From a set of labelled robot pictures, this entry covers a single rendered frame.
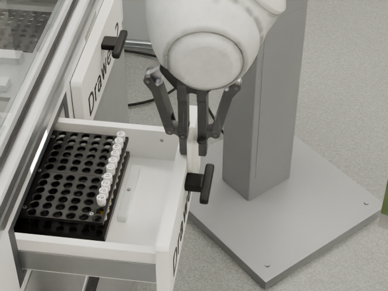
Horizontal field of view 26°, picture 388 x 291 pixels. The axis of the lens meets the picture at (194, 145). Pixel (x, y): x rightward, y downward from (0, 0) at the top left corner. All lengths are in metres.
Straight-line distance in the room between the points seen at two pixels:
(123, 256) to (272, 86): 1.11
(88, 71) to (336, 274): 1.12
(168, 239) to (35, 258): 0.19
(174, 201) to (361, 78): 1.87
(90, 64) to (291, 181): 1.18
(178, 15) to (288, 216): 1.60
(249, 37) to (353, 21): 2.43
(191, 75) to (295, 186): 1.65
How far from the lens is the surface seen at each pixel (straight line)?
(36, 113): 1.16
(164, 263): 1.07
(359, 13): 3.25
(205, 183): 1.15
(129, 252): 1.10
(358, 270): 2.28
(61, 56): 1.26
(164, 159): 1.30
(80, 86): 1.31
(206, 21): 0.77
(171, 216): 1.09
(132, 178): 1.26
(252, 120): 2.17
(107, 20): 1.46
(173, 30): 0.77
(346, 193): 2.43
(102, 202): 1.14
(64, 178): 1.19
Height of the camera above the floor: 1.71
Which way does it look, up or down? 41 degrees down
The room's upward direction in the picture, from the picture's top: straight up
